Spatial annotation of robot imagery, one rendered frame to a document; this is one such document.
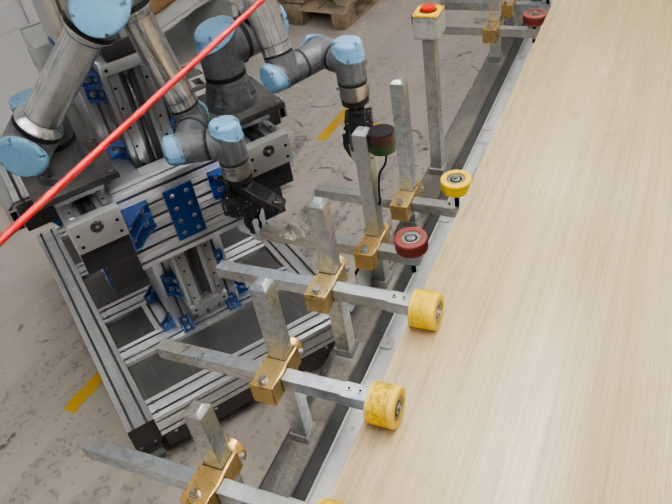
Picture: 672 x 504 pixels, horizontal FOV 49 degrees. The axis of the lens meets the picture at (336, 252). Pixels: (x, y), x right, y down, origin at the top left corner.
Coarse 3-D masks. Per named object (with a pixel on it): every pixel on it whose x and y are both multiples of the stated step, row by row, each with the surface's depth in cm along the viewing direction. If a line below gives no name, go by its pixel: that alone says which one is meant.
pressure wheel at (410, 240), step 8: (400, 232) 175; (408, 232) 175; (416, 232) 175; (424, 232) 174; (400, 240) 173; (408, 240) 173; (416, 240) 172; (424, 240) 172; (400, 248) 172; (408, 248) 171; (416, 248) 171; (424, 248) 172; (408, 256) 172; (416, 256) 172
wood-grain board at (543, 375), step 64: (576, 0) 259; (640, 0) 252; (576, 64) 225; (640, 64) 219; (512, 128) 203; (576, 128) 199; (640, 128) 194; (512, 192) 182; (576, 192) 178; (640, 192) 175; (448, 256) 167; (512, 256) 164; (576, 256) 161; (640, 256) 158; (448, 320) 152; (512, 320) 150; (576, 320) 147; (640, 320) 145; (448, 384) 140; (512, 384) 138; (576, 384) 136; (640, 384) 134; (384, 448) 131; (448, 448) 129; (512, 448) 128; (576, 448) 126; (640, 448) 124
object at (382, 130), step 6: (378, 126) 163; (384, 126) 162; (390, 126) 162; (372, 132) 161; (378, 132) 161; (384, 132) 160; (390, 132) 160; (390, 144) 161; (372, 156) 166; (384, 162) 167; (378, 174) 170; (378, 180) 171; (378, 186) 172; (378, 192) 174; (378, 204) 176
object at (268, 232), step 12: (264, 228) 192; (276, 228) 191; (276, 240) 191; (288, 240) 189; (300, 240) 187; (312, 240) 185; (336, 240) 184; (348, 240) 183; (360, 240) 182; (348, 252) 183; (384, 252) 178; (396, 252) 177; (408, 264) 177
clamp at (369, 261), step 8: (384, 224) 185; (384, 232) 182; (392, 232) 185; (368, 240) 180; (376, 240) 180; (384, 240) 182; (360, 248) 178; (368, 248) 178; (376, 248) 178; (360, 256) 177; (368, 256) 176; (376, 256) 179; (360, 264) 179; (368, 264) 178; (376, 264) 179
